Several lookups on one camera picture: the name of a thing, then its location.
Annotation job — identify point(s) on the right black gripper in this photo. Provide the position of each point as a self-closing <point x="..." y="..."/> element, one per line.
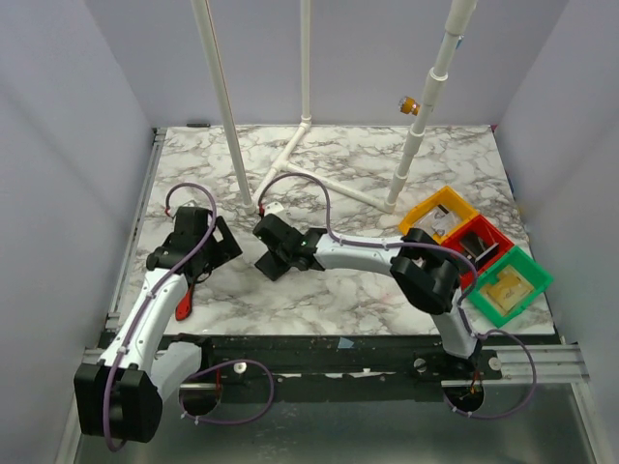
<point x="270" y="263"/>

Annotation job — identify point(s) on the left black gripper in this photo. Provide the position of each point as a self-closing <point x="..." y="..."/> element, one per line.
<point x="226" y="248"/>

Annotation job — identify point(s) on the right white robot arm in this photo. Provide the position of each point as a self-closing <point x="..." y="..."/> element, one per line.
<point x="427" y="274"/>

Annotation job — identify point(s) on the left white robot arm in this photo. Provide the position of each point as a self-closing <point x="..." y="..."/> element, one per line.
<point x="121" y="395"/>

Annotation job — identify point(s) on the yellow plastic bin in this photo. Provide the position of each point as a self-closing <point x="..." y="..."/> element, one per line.
<point x="441" y="215"/>

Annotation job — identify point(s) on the red plastic bin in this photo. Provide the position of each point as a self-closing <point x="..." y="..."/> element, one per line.
<point x="480" y="242"/>

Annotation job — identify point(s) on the orange knob on pipe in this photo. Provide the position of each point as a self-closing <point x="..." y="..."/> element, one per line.
<point x="409" y="106"/>

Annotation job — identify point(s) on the green plastic bin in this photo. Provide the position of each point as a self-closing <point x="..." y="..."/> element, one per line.
<point x="509" y="286"/>

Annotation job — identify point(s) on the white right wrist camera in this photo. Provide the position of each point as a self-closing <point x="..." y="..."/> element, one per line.
<point x="274" y="208"/>

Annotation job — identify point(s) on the red black handled tool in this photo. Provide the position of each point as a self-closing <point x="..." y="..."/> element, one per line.
<point x="184" y="308"/>

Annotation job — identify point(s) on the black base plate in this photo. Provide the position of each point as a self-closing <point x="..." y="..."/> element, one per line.
<point x="259" y="384"/>

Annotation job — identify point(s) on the left aluminium side rail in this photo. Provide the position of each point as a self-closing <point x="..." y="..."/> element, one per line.
<point x="113" y="314"/>

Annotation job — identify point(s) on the white PVC pipe frame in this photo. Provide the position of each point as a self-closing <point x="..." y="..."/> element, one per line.
<point x="456" y="24"/>

